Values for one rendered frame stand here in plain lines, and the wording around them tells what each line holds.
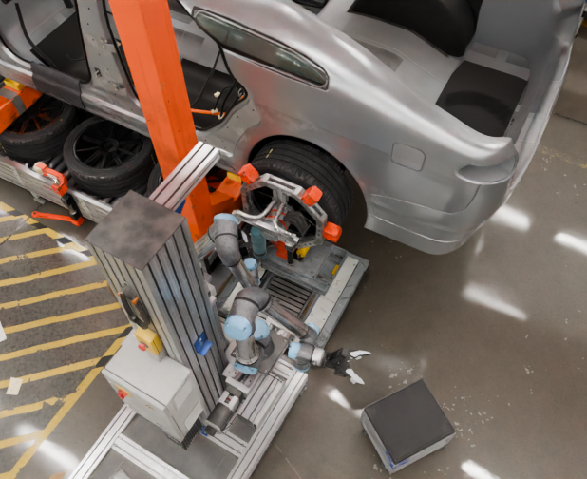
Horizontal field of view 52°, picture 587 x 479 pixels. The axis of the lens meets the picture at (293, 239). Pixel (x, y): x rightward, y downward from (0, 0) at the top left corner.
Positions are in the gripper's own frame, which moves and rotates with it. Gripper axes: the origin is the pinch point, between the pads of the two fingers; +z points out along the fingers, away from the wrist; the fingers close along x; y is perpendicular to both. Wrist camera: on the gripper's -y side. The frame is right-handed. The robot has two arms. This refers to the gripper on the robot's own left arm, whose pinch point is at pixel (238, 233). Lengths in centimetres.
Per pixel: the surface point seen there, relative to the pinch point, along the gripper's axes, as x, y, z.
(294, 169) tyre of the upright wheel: 37, -35, 7
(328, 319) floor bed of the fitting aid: 46, 75, -34
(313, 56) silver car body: 52, -97, 21
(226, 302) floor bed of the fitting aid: -16, 75, -1
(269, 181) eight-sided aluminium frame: 22.5, -29.0, 8.7
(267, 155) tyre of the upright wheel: 26.3, -30.5, 25.9
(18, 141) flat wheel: -131, 33, 151
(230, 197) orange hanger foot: 2.6, 12.1, 36.8
